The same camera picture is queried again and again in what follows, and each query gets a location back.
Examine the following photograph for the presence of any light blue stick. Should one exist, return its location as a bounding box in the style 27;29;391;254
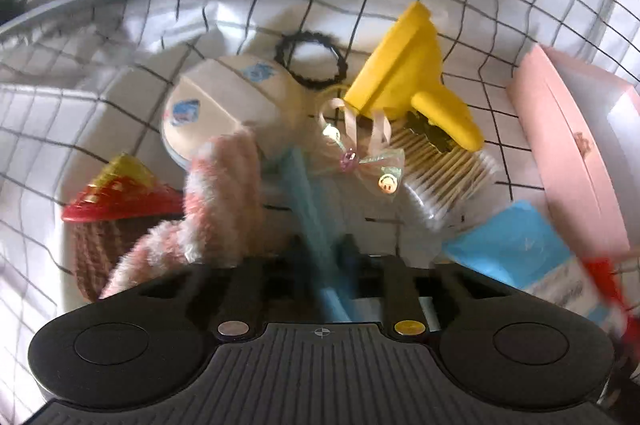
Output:
277;145;366;323

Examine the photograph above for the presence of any pink striped fuzzy sock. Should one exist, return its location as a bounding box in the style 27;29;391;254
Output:
100;130;296;301

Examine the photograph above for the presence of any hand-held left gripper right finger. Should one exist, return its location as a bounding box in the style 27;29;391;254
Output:
339;239;502;337

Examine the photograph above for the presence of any yellow plastic toy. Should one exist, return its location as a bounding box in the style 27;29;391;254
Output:
344;1;485;152

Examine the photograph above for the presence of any blue packet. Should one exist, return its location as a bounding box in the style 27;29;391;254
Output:
442;200;616;331

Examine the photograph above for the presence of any ribbon bow hair clip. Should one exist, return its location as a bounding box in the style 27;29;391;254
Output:
312;98;407;196

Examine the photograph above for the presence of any pink box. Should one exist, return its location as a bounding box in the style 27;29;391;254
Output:
507;44;640;256

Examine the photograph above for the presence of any cream plush doll head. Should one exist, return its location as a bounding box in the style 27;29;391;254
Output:
161;55;311;171

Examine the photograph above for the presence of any red brown crochet toy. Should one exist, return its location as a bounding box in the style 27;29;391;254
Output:
61;154;186;303

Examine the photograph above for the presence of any beige bristle brush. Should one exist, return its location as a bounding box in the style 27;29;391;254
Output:
390;125;501;231

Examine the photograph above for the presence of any red blurred item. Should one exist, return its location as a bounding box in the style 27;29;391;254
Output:
580;255;636;341

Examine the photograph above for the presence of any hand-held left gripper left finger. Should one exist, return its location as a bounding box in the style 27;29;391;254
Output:
140;249;321;342

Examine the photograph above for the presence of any black hair scrunchie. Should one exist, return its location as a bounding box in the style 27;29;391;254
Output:
274;31;349;90

